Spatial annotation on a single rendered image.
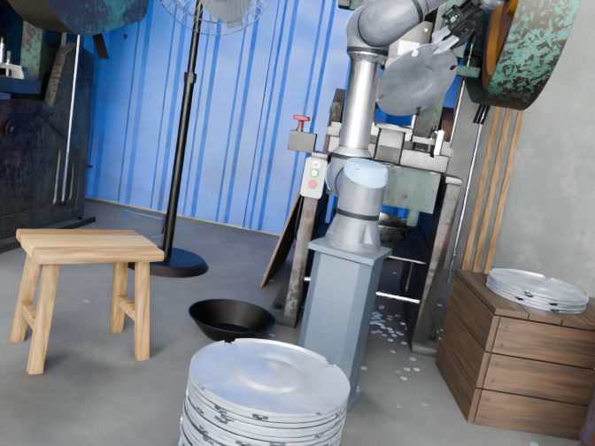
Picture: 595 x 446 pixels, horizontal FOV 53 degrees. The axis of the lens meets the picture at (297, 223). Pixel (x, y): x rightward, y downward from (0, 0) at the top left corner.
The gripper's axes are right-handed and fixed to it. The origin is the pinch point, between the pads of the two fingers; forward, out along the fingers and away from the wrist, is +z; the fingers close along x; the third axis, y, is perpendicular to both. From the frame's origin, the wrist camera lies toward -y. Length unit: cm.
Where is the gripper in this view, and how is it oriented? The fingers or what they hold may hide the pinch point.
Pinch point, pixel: (436, 49)
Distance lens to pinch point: 200.1
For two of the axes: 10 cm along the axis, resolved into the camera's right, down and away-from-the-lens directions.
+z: -6.1, 5.0, 6.1
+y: -7.0, 0.2, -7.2
